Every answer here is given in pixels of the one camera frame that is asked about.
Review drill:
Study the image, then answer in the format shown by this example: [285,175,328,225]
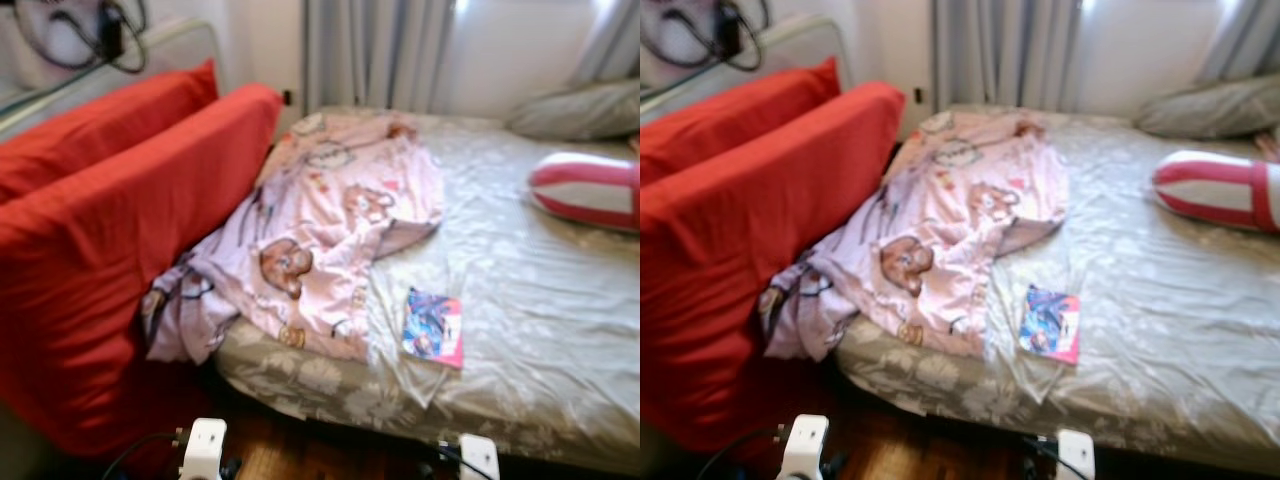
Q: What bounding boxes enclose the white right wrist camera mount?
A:
[460,433,501,480]
[1057,430,1096,480]

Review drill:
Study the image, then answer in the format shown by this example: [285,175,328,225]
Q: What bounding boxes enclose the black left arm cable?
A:
[697,427,783,480]
[100,430,186,480]

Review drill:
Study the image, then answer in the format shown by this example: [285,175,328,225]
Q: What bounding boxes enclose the red white striped star bolster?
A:
[1152,150,1280,233]
[528,152,641,233]

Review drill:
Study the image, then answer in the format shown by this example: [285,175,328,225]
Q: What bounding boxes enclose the grey pleated curtain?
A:
[932,0,1086,113]
[303,0,456,116]

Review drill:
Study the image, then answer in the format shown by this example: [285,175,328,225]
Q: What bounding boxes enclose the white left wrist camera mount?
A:
[183,418,228,480]
[780,413,831,480]

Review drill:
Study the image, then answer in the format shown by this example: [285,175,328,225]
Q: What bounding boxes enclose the slim red cushion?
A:
[0,58,219,201]
[640,57,841,186]

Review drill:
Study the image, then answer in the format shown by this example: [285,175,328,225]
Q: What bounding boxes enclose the pink blue comic book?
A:
[1018,285,1081,366]
[400,287,464,369]

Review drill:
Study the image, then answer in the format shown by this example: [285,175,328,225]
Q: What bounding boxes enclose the bed with grey floral sheet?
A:
[835,103,1280,471]
[215,105,641,476]

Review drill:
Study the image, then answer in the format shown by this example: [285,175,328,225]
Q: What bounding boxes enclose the grey floral pillow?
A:
[505,78,641,141]
[1135,75,1280,141]

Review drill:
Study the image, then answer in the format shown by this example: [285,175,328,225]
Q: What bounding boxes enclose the pale grey leaning mattress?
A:
[0,18,223,141]
[640,15,851,121]

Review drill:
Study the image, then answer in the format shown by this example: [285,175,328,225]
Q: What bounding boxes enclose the large red cushion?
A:
[0,83,283,471]
[640,82,906,456]

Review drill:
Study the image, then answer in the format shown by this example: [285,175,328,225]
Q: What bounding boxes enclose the pink cartoon bear blanket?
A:
[757,108,1068,363]
[140,110,444,366]

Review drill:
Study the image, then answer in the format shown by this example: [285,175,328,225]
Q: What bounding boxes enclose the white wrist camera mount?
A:
[1057,430,1096,480]
[460,433,501,480]
[780,413,831,480]
[183,418,228,480]

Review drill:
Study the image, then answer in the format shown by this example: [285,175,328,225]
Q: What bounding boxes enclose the grey tied-back curtain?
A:
[570,0,641,111]
[1195,0,1280,101]

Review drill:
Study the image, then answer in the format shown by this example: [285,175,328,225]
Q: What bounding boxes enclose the black charger with coiled cable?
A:
[15,0,149,76]
[645,0,771,71]

